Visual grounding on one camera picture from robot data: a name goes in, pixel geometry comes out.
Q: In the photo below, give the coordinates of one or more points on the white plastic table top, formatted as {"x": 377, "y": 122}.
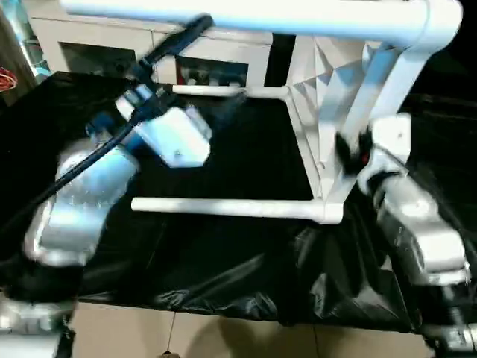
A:
{"x": 350, "y": 97}

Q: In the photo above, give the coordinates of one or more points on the white plastic table leg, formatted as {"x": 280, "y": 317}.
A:
{"x": 231, "y": 209}
{"x": 231, "y": 92}
{"x": 261, "y": 19}

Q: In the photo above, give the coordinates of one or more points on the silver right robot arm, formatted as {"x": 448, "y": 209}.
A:
{"x": 417, "y": 224}

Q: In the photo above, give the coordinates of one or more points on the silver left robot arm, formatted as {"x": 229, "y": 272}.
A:
{"x": 78, "y": 201}

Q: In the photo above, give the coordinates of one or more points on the white cabinet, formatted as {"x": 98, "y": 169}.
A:
{"x": 223, "y": 48}

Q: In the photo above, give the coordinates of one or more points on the black plastic mat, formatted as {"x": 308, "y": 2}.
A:
{"x": 223, "y": 149}

